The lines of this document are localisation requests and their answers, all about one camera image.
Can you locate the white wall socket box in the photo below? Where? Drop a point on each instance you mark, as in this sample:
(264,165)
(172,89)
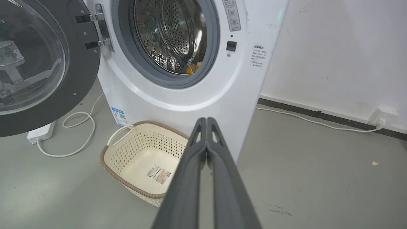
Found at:
(383,117)

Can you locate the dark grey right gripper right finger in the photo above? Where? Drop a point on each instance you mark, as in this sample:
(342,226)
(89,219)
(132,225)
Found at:
(227,184)

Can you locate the cream perforated laundry basket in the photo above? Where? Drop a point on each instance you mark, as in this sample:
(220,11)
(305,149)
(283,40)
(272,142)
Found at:
(143,159)

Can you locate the white power strip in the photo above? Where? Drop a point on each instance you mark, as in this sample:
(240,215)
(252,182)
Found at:
(40,132)

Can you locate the orange item inside drum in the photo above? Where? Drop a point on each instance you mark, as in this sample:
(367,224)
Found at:
(192,67)

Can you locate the black round washer door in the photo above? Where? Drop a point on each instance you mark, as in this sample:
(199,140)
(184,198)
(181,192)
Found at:
(41,63)

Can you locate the white front-load washing machine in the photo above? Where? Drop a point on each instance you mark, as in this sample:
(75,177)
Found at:
(197,92)

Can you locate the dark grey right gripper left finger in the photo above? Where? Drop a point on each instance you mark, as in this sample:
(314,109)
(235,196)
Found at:
(186,178)

